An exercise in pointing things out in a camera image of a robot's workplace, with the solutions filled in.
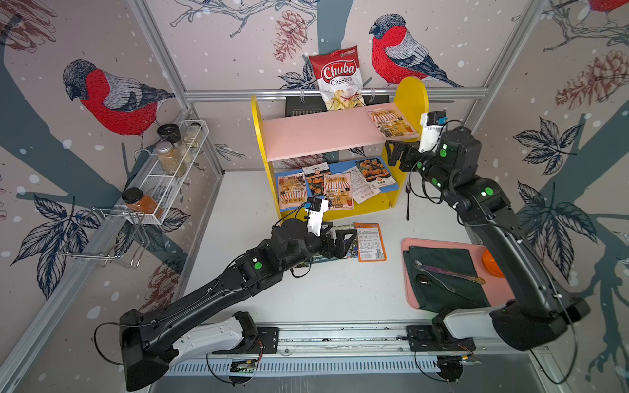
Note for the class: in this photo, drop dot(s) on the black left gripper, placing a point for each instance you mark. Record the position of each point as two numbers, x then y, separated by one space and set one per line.
339 249

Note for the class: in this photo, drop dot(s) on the black lid spice jar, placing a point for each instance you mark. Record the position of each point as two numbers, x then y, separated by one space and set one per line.
171 133

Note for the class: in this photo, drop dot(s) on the small metal spoon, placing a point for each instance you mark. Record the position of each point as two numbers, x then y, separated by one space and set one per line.
425 279

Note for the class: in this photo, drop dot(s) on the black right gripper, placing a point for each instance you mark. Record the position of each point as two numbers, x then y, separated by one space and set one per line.
411 151

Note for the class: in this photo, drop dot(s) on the large shop seed bag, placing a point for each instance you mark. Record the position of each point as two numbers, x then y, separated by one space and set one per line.
292 191

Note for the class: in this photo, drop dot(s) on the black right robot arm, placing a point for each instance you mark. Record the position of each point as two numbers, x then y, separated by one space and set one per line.
540 311

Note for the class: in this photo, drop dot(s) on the red Chuba chips bag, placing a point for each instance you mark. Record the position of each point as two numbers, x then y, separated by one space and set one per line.
339 79

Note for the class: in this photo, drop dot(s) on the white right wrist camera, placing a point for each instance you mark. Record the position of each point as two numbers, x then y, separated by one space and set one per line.
431 123

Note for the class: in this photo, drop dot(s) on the marigold seed bag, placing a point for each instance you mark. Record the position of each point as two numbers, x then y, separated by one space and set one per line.
375 173
315 178

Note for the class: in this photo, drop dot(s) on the shop picture seed bag top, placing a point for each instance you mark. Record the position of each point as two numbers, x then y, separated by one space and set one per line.
392 124

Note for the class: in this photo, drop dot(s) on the pink shop seed bag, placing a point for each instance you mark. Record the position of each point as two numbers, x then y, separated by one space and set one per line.
338 192

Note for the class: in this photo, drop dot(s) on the black metal bracket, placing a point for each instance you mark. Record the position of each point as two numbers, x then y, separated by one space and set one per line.
298 106

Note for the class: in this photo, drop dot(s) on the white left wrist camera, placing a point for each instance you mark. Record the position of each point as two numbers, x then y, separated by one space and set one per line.
315 210

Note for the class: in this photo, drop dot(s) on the colourful handled spoon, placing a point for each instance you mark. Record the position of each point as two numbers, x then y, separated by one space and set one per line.
420 266

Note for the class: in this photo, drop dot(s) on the orange bowl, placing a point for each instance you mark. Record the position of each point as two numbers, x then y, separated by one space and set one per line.
491 265

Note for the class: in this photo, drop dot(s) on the pink tray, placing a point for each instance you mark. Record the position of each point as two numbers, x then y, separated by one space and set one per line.
442 276

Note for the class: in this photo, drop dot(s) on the blue flower seed bag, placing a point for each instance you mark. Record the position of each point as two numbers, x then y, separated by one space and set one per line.
346 242

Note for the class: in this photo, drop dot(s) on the black fork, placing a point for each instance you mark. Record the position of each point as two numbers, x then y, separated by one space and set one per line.
408 194

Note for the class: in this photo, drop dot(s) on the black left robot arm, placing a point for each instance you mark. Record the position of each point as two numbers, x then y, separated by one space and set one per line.
150 342

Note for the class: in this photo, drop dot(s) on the marigold seed bag lower right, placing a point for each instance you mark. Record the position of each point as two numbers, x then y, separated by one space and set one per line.
375 173

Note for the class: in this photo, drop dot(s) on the orange spice jar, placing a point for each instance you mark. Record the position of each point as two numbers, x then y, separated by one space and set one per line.
137 200

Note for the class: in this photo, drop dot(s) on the orange back-side seed bag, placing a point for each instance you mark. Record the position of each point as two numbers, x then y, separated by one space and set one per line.
370 243

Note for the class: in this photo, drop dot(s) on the white text seed bag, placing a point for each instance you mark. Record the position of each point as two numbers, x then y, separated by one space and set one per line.
361 189

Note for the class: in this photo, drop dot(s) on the beige spice jar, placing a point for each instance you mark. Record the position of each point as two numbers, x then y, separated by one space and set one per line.
170 159

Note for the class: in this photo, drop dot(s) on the white wire spice rack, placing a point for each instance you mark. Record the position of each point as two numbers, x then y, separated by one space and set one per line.
166 190

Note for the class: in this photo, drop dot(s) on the yellow wooden shelf unit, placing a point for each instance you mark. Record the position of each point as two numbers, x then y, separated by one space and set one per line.
297 136

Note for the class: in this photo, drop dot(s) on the marigold seed bag lower left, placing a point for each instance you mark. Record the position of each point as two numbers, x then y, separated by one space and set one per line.
315 178

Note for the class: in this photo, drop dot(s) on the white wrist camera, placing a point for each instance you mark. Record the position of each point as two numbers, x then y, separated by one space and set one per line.
431 123
315 210

